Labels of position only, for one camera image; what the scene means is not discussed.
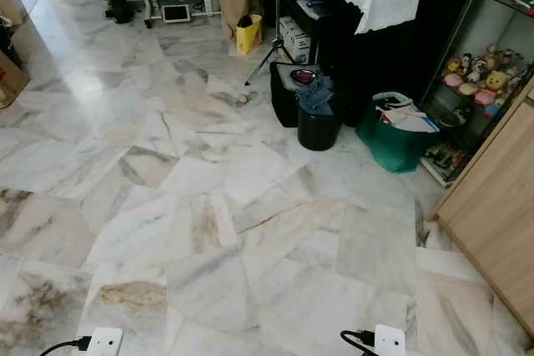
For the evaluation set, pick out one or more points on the brown cardboard box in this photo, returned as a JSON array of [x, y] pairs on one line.
[[12, 82]]

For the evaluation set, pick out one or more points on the black bag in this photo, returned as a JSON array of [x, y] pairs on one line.
[[7, 39]]

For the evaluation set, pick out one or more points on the small white framed screen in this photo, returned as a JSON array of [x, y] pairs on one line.
[[176, 13]]

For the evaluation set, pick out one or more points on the brown paper bag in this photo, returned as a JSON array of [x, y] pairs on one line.
[[232, 10]]

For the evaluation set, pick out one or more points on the yellow bag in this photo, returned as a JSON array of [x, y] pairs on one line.
[[248, 37]]

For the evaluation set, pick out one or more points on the black square stool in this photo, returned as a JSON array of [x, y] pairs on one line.
[[284, 99]]

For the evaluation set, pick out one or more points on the black tripod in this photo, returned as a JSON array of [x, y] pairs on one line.
[[277, 14]]

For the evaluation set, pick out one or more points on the dark red round object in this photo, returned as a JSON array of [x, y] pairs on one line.
[[303, 77]]

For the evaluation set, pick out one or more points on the white box stack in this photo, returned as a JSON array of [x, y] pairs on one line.
[[294, 41]]

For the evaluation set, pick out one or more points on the black round bin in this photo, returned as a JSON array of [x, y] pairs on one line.
[[319, 131]]

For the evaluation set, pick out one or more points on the blue-grey cloth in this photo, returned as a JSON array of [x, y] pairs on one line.
[[315, 96]]

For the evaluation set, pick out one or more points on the black piano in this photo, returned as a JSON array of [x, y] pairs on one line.
[[380, 60]]

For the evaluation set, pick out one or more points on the green bag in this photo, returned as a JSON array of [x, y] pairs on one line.
[[392, 149]]

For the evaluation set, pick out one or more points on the white papers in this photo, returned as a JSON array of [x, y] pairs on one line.
[[405, 117]]

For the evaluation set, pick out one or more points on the pink plush toy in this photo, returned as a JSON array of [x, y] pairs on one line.
[[453, 80]]

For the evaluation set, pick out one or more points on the light wooden cabinet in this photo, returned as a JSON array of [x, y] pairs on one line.
[[496, 198]]

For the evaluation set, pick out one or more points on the yellow bear plush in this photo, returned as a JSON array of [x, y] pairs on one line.
[[498, 82]]

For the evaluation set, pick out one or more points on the glass display cabinet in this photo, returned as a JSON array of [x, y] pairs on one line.
[[496, 31]]

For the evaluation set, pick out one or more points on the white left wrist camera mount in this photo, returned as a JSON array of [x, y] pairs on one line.
[[107, 343]]

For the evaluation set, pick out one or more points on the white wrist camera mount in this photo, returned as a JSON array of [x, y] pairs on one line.
[[107, 343], [390, 341]]

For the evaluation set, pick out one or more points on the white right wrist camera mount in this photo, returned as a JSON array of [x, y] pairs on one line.
[[390, 341]]

